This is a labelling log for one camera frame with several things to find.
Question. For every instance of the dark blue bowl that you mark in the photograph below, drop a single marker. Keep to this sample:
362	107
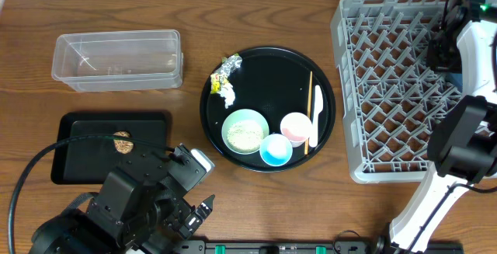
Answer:
456	80

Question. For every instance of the pale green bowl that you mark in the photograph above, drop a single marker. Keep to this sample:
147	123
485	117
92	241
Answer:
243	131

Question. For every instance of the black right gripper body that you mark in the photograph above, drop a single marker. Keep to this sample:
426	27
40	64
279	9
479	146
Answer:
440	52

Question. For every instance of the light blue plastic cup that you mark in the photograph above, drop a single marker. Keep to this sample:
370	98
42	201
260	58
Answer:
276	150

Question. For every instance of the black rectangular tray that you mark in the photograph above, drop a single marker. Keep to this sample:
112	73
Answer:
90	161

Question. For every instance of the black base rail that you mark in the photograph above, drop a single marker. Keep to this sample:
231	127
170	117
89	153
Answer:
341	244

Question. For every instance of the pink plastic cup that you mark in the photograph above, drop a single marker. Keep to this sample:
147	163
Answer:
296	127

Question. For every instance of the yellow wrapper scrap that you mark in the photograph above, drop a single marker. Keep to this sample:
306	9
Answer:
217	81

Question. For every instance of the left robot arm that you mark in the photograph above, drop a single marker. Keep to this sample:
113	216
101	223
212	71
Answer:
140	206

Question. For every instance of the grey plastic dishwasher rack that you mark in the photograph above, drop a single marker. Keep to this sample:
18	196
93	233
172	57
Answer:
392	100

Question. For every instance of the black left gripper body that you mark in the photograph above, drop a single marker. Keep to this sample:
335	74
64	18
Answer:
190	218

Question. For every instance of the brown shiitake mushroom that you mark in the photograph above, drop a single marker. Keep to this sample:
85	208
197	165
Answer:
122	146

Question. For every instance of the crumpled white tissue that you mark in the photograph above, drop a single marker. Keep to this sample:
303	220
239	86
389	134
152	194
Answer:
228	94

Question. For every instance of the clear plastic bin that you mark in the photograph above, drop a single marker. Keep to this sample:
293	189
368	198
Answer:
119	60

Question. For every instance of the crumpled foil wrapper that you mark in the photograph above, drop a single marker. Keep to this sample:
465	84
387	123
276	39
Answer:
229	65

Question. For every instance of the white plastic knife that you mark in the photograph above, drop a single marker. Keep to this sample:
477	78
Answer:
318	107

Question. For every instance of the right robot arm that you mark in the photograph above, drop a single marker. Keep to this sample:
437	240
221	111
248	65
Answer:
462	147

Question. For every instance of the round black tray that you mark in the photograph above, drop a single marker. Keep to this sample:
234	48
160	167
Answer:
272	81

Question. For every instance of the wooden chopstick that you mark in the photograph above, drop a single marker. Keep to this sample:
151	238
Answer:
306	144

